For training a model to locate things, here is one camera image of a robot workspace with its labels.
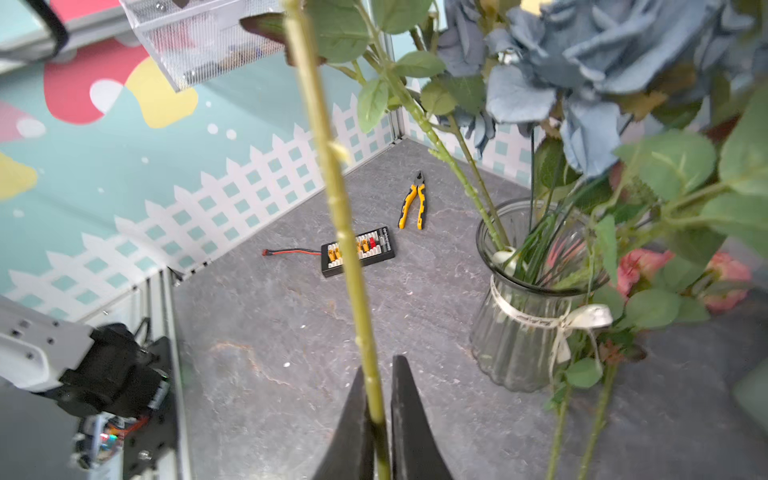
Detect pink orange peony stem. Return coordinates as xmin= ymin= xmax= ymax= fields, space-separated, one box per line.
xmin=575 ymin=248 xmax=757 ymax=480
xmin=546 ymin=249 xmax=672 ymax=479

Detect pink rose stem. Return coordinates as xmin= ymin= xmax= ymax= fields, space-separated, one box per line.
xmin=239 ymin=0 xmax=433 ymax=480

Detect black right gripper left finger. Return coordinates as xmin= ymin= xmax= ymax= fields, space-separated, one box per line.
xmin=312 ymin=367 xmax=375 ymax=480

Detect black parallel charging board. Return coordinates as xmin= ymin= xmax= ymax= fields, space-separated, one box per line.
xmin=320 ymin=226 xmax=396 ymax=278

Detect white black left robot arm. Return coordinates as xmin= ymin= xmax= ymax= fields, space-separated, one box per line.
xmin=1 ymin=298 xmax=171 ymax=418

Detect white wire mesh basket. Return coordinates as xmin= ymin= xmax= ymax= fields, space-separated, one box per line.
xmin=121 ymin=0 xmax=283 ymax=92

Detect yellow black pliers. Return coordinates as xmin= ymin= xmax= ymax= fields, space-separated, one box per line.
xmin=397 ymin=170 xmax=428 ymax=232

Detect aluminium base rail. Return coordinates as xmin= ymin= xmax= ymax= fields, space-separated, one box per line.
xmin=71 ymin=269 xmax=193 ymax=480

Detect clear glass ribbed vase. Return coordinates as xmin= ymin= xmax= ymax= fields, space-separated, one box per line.
xmin=470 ymin=224 xmax=614 ymax=392

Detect light blue flower stem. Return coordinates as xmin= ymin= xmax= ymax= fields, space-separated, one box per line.
xmin=335 ymin=0 xmax=517 ymax=253

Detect grey blue rose stem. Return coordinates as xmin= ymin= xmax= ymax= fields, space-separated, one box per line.
xmin=434 ymin=0 xmax=768 ymax=283

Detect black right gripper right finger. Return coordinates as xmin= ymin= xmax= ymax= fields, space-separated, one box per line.
xmin=391 ymin=355 xmax=452 ymax=480

